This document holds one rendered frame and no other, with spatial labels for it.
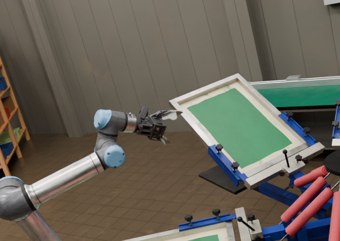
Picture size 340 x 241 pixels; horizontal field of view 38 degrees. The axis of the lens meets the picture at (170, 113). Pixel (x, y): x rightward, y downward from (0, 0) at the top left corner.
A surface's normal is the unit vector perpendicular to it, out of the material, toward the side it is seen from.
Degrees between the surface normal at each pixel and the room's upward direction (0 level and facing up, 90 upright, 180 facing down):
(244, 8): 90
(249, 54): 90
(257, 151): 32
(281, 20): 90
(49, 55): 90
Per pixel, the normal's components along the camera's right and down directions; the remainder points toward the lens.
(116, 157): 0.33, 0.19
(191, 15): -0.55, 0.38
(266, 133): 0.03, -0.71
